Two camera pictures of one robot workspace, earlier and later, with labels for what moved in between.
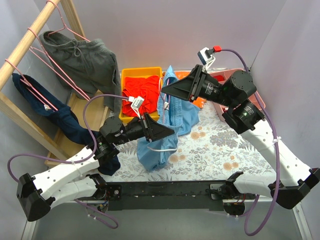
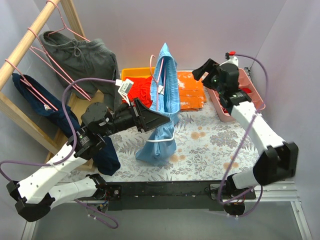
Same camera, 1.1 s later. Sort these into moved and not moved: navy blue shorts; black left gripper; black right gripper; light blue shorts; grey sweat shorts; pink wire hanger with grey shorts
Moved: black right gripper; light blue shorts; black left gripper
Not moved: navy blue shorts; grey sweat shorts; pink wire hanger with grey shorts
